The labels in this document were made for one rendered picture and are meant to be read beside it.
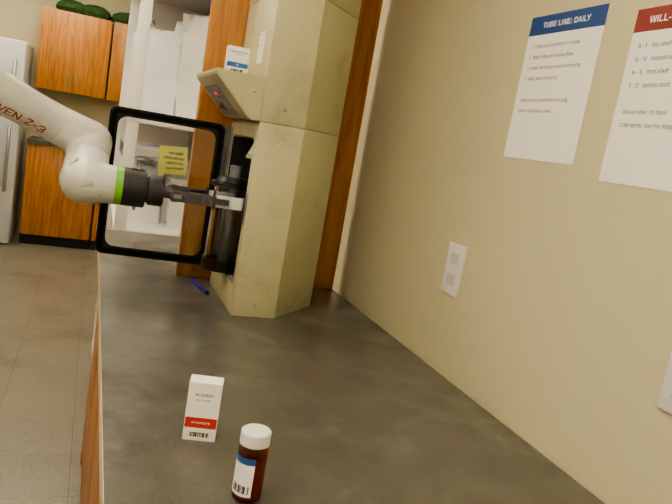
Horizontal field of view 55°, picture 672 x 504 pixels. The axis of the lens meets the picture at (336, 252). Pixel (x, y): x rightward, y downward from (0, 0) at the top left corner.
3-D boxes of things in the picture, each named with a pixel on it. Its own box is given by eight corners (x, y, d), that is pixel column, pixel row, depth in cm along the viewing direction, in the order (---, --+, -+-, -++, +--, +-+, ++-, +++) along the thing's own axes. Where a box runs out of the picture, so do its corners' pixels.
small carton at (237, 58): (244, 76, 157) (247, 51, 156) (246, 75, 152) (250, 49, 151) (223, 72, 155) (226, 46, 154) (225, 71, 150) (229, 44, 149)
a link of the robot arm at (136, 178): (118, 205, 161) (119, 211, 152) (124, 158, 159) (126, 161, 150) (144, 208, 163) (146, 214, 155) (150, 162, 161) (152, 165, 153)
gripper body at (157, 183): (150, 175, 153) (189, 181, 157) (147, 172, 161) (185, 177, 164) (146, 207, 154) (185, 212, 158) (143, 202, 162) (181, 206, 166)
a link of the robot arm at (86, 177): (55, 210, 151) (57, 178, 143) (61, 171, 159) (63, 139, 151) (118, 217, 156) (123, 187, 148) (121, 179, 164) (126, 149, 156)
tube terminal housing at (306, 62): (291, 289, 196) (334, 27, 184) (326, 322, 166) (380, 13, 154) (209, 282, 187) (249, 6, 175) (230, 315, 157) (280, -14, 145)
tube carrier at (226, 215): (236, 262, 175) (249, 183, 172) (245, 271, 165) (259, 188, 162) (196, 257, 171) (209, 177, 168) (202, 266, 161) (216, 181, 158)
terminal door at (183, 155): (206, 265, 184) (226, 124, 178) (93, 252, 177) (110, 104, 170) (206, 265, 185) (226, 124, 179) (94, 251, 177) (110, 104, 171)
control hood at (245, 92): (233, 118, 179) (238, 81, 178) (260, 121, 150) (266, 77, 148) (191, 110, 175) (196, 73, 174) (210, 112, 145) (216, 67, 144)
